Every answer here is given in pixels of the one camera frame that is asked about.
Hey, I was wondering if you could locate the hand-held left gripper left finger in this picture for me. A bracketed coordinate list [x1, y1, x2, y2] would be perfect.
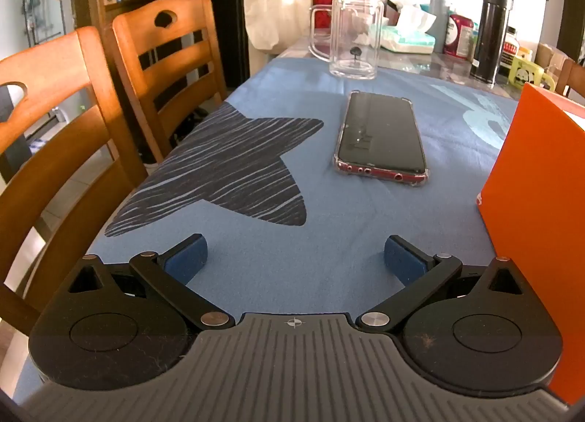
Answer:
[68, 234, 236, 331]

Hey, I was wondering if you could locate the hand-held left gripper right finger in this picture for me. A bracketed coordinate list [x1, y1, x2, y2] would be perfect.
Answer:
[355, 235, 531, 330]

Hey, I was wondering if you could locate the orange cardboard box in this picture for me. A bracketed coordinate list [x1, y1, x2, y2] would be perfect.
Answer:
[476, 82, 585, 407]

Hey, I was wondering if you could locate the smartphone in clear case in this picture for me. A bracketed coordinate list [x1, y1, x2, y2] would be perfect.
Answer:
[333, 90, 433, 186]

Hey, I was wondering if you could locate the yellow panda mug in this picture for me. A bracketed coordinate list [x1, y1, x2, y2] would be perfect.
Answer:
[508, 54, 556, 94]

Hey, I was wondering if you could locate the tissue pack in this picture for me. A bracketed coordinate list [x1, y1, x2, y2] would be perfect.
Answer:
[368, 4, 437, 54]

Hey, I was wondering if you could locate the clear glass mug jar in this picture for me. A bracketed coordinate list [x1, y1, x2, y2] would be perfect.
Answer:
[310, 0, 384, 80]

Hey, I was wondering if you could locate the red supplement bottle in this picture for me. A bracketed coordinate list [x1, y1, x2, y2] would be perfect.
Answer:
[442, 13, 476, 60]

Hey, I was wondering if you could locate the small red-label bottle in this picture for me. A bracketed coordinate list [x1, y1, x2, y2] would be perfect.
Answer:
[500, 26, 522, 76]

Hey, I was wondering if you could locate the black thermos flask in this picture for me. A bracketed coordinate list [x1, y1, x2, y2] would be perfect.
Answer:
[470, 0, 514, 85]

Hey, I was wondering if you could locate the grey-blue bottle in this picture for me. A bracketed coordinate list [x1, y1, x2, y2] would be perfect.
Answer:
[430, 0, 454, 54]

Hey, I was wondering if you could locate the white tote bag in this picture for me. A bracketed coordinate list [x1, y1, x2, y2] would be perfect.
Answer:
[243, 0, 316, 56]

